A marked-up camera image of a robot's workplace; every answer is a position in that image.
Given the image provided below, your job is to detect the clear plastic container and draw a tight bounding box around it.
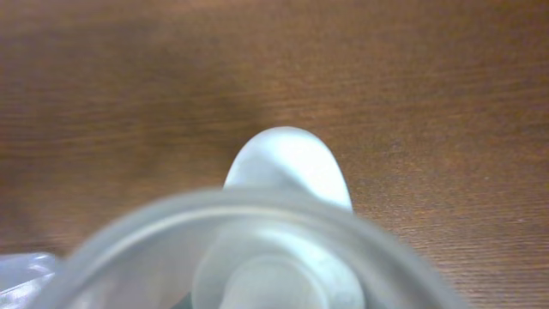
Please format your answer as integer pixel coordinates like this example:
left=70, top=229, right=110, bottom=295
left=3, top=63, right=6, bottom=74
left=1, top=252, right=61, bottom=309

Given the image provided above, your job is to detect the white spray bottle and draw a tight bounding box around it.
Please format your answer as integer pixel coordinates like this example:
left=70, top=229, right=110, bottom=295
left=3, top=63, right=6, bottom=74
left=33, top=127, right=465, bottom=309

